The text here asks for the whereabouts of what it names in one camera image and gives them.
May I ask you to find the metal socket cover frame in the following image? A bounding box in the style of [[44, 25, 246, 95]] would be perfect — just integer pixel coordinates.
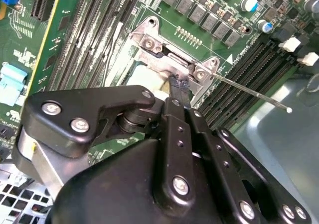
[[126, 37, 192, 85]]

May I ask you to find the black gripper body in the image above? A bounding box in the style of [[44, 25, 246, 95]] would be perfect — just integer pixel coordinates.
[[49, 138, 250, 224]]

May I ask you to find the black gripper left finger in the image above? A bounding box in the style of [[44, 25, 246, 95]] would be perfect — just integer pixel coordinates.
[[11, 76, 199, 212]]

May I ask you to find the metal wire locking lever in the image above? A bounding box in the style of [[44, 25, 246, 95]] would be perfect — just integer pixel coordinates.
[[102, 32, 119, 73], [211, 74, 293, 114]]

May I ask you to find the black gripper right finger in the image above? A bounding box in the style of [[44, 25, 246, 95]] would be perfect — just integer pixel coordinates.
[[178, 78, 313, 224]]

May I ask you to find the silver CPU plate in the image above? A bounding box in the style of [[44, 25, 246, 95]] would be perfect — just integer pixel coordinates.
[[127, 66, 170, 95]]

